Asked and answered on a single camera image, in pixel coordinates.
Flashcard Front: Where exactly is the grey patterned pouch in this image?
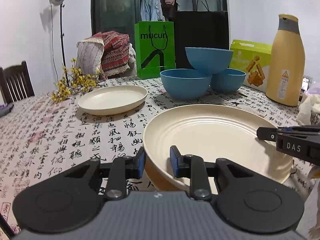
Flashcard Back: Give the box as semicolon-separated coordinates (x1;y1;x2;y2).
309;109;320;126

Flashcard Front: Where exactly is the yellow-green snack box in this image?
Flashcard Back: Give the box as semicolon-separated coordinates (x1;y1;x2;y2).
229;39;273;92

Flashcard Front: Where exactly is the grey purple pouch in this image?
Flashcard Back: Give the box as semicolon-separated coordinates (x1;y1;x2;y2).
0;103;14;117

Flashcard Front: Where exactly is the dark sliding glass door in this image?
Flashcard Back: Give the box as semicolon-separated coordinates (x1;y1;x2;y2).
90;0;229;45

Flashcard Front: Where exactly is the yellow thermos jug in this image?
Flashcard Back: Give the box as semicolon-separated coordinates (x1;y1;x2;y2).
265;14;307;107

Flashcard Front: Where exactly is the yellow flower branch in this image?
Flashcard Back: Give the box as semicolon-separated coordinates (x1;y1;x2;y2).
51;58;102;103

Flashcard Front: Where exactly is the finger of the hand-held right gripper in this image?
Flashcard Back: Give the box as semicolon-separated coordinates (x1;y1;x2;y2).
256;126;279;142

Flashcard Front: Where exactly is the red patterned blanket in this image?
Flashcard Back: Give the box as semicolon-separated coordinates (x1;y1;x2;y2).
76;31;130;78

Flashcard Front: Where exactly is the cream cloth bag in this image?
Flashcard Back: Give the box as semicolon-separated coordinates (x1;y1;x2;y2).
297;86;320;126

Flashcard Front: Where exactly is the dark wooden chair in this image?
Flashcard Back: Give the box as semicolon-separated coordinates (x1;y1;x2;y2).
0;60;35;104

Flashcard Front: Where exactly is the green paper bag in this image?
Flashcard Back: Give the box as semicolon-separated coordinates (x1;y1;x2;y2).
134;21;175;79

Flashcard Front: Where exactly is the blue bowl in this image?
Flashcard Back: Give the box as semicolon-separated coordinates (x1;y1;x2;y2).
210;68;246;93
185;47;234;74
160;69;213;100

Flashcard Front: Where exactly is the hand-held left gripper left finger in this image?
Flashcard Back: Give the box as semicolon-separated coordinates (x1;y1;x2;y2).
62;147;147;201

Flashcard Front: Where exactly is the cream plate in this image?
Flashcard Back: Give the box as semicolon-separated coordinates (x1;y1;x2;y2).
142;104;296;191
78;85;148;116

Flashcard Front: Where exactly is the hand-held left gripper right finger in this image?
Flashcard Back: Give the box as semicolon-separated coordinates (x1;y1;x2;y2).
170;145;255;201

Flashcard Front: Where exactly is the black paper bag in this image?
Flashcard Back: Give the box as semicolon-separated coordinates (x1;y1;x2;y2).
174;0;230;70

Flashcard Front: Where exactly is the hanging light blue shirt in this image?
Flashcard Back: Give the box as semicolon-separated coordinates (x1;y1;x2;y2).
140;0;166;22

